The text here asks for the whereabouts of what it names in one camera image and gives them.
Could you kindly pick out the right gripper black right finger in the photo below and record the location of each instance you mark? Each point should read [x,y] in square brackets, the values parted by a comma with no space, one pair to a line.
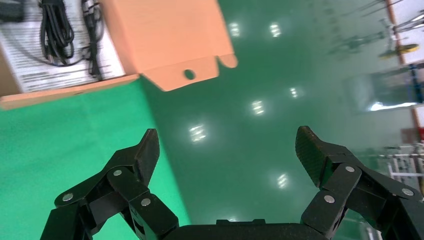
[341,185]

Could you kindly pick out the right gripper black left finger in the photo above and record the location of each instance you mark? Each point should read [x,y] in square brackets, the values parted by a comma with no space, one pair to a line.
[126,185]

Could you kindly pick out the orange cardboard box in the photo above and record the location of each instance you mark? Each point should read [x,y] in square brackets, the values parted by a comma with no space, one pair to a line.
[165,39]

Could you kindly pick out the white metal rack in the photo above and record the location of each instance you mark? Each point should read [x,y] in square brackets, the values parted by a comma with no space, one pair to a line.
[404,165]

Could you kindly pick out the green table cloth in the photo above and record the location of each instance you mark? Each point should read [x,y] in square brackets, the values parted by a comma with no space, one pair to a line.
[49,142]

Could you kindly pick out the yellow disc machine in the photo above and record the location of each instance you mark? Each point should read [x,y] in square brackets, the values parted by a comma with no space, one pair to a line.
[402,49]

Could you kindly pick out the white printed instruction sheet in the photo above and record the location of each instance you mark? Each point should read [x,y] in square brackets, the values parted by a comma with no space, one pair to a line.
[30,69]

